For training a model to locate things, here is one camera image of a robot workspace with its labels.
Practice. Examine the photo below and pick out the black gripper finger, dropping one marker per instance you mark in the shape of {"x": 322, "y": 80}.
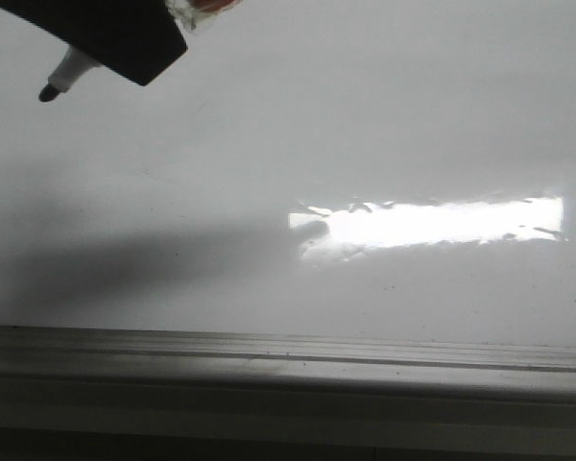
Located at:
{"x": 136, "y": 39}

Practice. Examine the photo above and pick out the white black whiteboard marker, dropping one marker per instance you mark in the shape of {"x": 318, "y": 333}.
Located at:
{"x": 74, "y": 64}

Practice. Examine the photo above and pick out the grey aluminium whiteboard frame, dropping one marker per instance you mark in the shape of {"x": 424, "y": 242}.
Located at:
{"x": 291, "y": 389}

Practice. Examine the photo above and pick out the white whiteboard surface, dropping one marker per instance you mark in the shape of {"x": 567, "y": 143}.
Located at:
{"x": 401, "y": 170}

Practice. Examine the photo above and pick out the red magnet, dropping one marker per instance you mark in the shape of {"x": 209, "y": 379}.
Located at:
{"x": 192, "y": 13}

